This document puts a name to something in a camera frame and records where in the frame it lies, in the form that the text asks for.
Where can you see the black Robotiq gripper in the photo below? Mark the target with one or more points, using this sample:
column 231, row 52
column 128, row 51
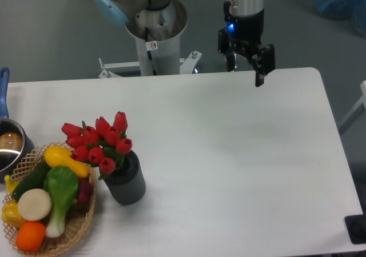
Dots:
column 242, row 35

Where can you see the red tulip bouquet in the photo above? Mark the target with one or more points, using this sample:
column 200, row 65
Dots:
column 104, row 145

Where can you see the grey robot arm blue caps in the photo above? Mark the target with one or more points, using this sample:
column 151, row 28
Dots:
column 131, row 7

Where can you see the dark grey ribbed vase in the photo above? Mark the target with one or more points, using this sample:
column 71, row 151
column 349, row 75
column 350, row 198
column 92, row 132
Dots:
column 127, row 186

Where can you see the blue plastic bag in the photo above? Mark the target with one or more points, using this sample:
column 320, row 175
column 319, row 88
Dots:
column 353, row 10

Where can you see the black device at table edge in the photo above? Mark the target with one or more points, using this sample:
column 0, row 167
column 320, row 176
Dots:
column 356, row 228

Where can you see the yellow squash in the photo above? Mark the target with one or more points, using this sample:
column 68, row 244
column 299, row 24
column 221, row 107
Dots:
column 60, row 156

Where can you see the green bok choy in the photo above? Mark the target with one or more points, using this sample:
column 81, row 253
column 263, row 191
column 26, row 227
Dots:
column 61, row 183

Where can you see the dark green cucumber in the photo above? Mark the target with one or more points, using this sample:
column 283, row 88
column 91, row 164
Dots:
column 34, row 180

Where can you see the woven wicker basket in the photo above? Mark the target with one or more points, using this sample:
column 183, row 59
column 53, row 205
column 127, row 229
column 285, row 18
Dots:
column 78, row 218

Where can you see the round cream white radish slice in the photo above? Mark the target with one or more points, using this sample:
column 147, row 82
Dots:
column 34, row 204

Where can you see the yellow banana tip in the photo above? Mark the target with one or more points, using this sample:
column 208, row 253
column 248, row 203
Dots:
column 11, row 185

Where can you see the orange fruit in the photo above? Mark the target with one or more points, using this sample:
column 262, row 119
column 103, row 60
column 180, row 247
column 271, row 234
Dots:
column 30, row 236

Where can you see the yellow bell pepper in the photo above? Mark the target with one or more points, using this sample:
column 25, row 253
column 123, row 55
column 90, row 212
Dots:
column 11, row 215

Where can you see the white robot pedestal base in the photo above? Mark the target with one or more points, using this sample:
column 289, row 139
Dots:
column 157, row 36

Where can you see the white furniture frame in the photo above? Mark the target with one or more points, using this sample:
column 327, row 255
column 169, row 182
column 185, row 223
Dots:
column 354, row 112

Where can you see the steel pot blue handle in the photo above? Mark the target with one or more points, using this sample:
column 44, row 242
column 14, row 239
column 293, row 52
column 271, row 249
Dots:
column 15, row 143

